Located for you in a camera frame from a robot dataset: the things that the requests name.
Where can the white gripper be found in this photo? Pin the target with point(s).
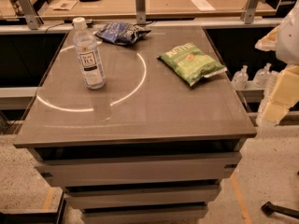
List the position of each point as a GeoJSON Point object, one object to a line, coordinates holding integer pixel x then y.
{"type": "Point", "coordinates": [289, 40]}

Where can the clear Teas' Tea plastic bottle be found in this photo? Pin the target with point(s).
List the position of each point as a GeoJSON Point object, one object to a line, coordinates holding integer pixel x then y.
{"type": "Point", "coordinates": [88, 54]}

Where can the right clear sanitizer bottle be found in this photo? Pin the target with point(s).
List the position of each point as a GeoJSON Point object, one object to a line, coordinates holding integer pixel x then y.
{"type": "Point", "coordinates": [261, 76]}

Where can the clear sanitizer bottle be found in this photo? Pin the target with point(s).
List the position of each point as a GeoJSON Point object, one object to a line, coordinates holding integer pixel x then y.
{"type": "Point", "coordinates": [240, 79]}
{"type": "Point", "coordinates": [261, 76]}

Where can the left clear sanitizer bottle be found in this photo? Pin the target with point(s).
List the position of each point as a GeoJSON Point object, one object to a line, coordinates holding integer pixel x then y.
{"type": "Point", "coordinates": [240, 79]}

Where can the green rice chip bag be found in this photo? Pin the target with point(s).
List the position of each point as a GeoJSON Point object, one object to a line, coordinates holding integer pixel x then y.
{"type": "Point", "coordinates": [191, 64]}

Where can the dark blue chip bag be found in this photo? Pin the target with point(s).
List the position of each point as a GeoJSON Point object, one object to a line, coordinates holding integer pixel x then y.
{"type": "Point", "coordinates": [122, 33]}

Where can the white paper card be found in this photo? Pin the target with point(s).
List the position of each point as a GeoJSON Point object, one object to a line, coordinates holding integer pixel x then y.
{"type": "Point", "coordinates": [203, 5]}

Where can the black chair base leg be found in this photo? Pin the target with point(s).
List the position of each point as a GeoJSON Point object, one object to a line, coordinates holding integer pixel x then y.
{"type": "Point", "coordinates": [269, 209]}

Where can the grey drawer cabinet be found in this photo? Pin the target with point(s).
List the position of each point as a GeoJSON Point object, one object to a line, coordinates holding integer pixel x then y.
{"type": "Point", "coordinates": [146, 147]}

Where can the small paper packet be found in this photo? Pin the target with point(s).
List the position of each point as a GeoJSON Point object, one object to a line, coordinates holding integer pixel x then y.
{"type": "Point", "coordinates": [64, 5]}

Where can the middle metal bracket post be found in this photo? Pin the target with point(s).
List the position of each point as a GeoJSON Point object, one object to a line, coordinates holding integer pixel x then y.
{"type": "Point", "coordinates": [140, 7]}

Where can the left metal bracket post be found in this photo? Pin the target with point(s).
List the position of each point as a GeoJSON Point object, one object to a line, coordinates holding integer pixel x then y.
{"type": "Point", "coordinates": [32, 18]}

